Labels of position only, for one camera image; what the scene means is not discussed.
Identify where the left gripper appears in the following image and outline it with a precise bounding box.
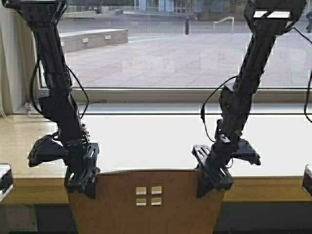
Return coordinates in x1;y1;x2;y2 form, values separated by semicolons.
64;140;100;199

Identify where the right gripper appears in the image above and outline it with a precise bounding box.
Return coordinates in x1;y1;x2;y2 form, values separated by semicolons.
192;136;238;198

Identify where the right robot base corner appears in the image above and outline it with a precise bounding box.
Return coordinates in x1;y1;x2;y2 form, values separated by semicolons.
302;164;312;196

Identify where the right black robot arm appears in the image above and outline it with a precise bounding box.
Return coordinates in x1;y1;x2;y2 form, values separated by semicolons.
192;0;307;198

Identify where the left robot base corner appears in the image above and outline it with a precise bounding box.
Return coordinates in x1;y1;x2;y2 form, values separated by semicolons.
0;163;14;202

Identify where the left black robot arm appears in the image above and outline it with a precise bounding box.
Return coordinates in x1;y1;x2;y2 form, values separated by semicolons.
2;0;100;199

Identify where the long wooden window counter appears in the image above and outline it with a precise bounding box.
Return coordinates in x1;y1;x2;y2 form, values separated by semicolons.
0;114;312;204

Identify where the outdoor black bollard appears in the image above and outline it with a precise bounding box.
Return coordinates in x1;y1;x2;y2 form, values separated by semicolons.
185;17;189;35

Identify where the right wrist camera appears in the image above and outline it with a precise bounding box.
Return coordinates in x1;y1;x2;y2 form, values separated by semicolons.
232;139;261;166

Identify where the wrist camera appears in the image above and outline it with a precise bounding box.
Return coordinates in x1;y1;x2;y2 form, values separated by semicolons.
232;139;261;166
27;135;67;168

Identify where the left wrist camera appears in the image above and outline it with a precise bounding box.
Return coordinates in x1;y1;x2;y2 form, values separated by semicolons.
27;135;67;168

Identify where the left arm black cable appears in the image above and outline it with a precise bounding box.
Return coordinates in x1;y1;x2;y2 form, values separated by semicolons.
28;48;90;120

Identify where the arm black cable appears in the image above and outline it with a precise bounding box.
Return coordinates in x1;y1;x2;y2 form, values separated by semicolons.
28;48;90;120
200;26;312;143

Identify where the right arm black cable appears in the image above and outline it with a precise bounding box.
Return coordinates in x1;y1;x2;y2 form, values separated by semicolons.
200;26;312;143

